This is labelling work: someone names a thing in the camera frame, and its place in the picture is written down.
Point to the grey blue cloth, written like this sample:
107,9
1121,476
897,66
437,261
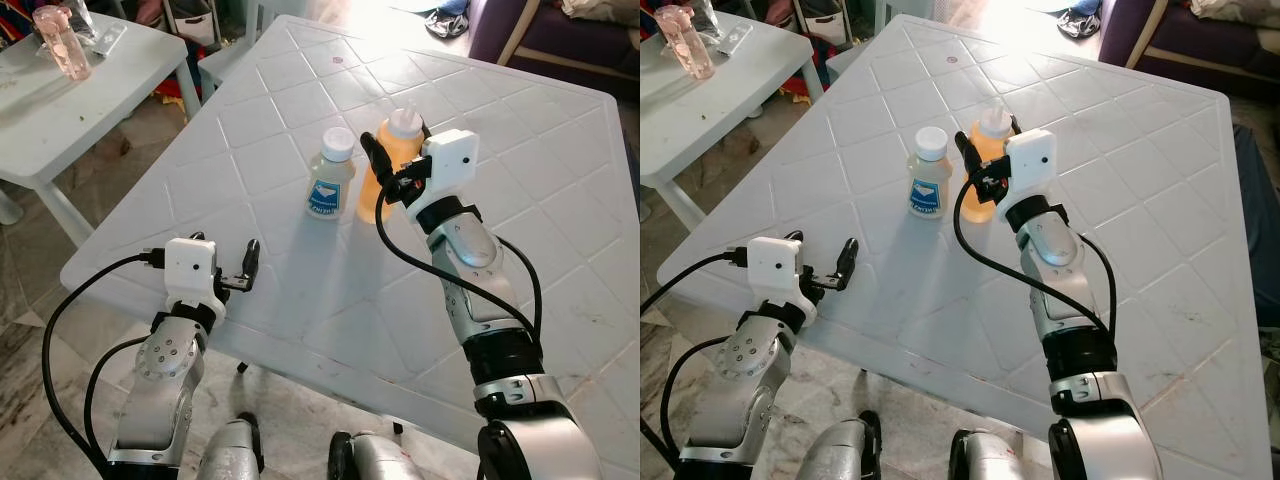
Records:
445,22
1078,22

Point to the small white plastic table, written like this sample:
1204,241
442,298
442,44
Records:
90,100
730,90

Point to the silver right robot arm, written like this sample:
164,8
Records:
1050,260
470,260

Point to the pink plastic bottle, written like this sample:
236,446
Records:
690,45
62,45

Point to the large white plastic table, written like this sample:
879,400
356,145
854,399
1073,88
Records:
300,290
900,300

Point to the beige cushion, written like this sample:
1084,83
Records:
605,8
1235,8

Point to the clear plastic packet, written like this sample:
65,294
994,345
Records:
735,40
105,40

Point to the purple sofa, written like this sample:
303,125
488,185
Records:
520,40
1130,35

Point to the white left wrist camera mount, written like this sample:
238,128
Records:
190,270
775,270

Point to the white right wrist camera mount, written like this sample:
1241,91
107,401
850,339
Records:
1030,165
452,160

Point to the orange juice bottle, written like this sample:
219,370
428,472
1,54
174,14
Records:
990,150
403,150

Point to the small white-capped blue-label bottle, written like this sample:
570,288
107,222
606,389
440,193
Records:
330,185
928,185

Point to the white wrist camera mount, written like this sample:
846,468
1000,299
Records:
190,270
1030,165
775,270
452,160

